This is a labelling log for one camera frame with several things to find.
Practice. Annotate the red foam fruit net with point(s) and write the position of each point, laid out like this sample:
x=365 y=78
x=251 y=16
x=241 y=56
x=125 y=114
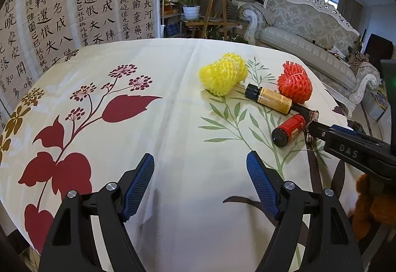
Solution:
x=294 y=83

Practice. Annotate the calligraphy screen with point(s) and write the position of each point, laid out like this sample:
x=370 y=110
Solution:
x=62 y=12

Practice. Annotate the dark flat panel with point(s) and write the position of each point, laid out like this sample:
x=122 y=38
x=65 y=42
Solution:
x=379 y=49

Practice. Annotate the ornate white sofa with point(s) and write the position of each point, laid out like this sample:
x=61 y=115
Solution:
x=297 y=40

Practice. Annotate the blue yellow patterned box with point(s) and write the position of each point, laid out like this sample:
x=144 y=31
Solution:
x=379 y=101

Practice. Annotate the red label bottle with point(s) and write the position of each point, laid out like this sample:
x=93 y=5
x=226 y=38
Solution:
x=289 y=131

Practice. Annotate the red ribbon bundle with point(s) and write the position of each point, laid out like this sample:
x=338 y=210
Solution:
x=314 y=115

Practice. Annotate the leopard print cloth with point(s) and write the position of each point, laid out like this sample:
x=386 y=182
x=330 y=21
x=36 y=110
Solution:
x=357 y=57

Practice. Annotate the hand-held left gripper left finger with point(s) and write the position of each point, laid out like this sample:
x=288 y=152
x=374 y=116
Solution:
x=139 y=185

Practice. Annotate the floral tablecloth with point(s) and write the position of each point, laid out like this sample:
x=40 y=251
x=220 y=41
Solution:
x=173 y=123

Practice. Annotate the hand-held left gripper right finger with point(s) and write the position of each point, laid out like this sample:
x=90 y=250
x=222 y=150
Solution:
x=263 y=185

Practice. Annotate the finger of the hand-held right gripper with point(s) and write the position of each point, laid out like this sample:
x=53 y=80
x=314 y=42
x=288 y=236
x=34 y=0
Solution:
x=320 y=131
x=346 y=132

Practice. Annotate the wooden plant stand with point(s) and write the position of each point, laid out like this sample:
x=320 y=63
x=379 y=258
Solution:
x=215 y=15

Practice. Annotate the yellow foam fruit net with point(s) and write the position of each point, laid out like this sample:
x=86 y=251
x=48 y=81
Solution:
x=222 y=74

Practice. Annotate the brown plush toy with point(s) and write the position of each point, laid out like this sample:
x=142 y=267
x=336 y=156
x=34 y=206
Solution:
x=374 y=210

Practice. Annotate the gold label bottle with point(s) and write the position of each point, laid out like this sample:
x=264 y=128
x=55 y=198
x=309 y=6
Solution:
x=273 y=100

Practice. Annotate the small black bottle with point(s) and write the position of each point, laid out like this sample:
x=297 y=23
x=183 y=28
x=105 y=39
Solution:
x=303 y=111

